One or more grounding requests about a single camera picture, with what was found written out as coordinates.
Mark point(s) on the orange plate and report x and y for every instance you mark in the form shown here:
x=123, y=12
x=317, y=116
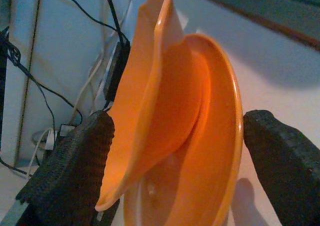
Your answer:
x=220, y=136

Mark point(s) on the stainless steel sink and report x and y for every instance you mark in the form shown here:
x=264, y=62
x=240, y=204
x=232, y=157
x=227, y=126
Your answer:
x=275, y=1

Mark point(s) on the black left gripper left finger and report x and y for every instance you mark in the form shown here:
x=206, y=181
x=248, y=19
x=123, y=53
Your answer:
x=67, y=171

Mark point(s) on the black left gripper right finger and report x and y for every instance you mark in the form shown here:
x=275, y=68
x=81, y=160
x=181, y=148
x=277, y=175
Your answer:
x=292, y=176

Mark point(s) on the orange square bowl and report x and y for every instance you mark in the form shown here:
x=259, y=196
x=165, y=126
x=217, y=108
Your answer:
x=140, y=98

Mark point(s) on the black power adapter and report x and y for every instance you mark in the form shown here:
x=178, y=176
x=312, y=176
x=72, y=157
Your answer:
x=117, y=68

